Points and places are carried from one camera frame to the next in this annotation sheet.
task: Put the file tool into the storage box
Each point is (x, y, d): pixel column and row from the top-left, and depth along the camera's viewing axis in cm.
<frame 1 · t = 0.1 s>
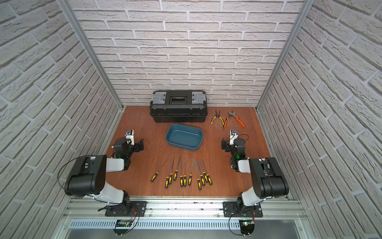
left hand: (135, 136, 94), fingers open
right hand: (232, 138, 95), fingers open
black plastic toolbox: (179, 106, 100), point 17 cm above the table
teal plastic storage bin: (184, 137, 103), on the table
yellow handled pliers: (214, 117, 115), on the table
orange handled pliers: (233, 114, 116), point 2 cm above the table
file tool one leftmost: (153, 178, 85), on the table
file tool two: (167, 179, 85), on the table
file tool three: (171, 175, 87), on the table
file tool four: (175, 175, 86), on the table
file tool five: (181, 178, 85), on the table
file tool seven: (190, 175, 87), on the table
file tool nine: (201, 176, 87), on the table
file tool ten: (204, 173, 87), on the table
file tool eleven rightmost: (208, 176, 86), on the table

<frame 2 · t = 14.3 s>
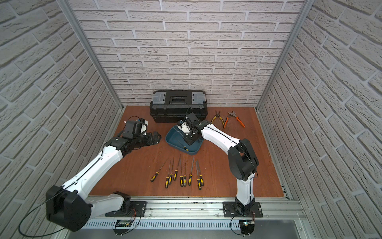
left hand: (156, 135, 81), fingers open
right hand: (190, 137, 90), fingers closed
file tool eleven rightmost: (184, 148, 97), point 2 cm above the table
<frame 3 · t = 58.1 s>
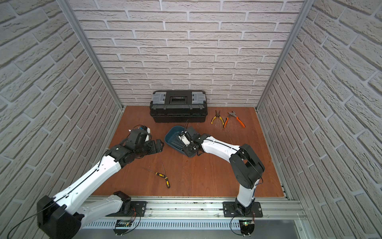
left hand: (159, 143, 79), fingers open
right hand: (189, 148, 90), fingers open
file tool one leftmost: (159, 174, 87), on the table
file tool two: (167, 181, 83), on the table
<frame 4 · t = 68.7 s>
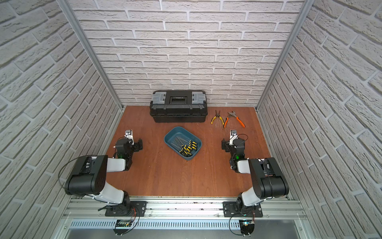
left hand: (132, 136, 94), fingers open
right hand: (233, 138, 94), fingers open
file tool one leftmost: (182, 148, 95), point 3 cm above the table
file tool two: (182, 151, 94), point 3 cm above the table
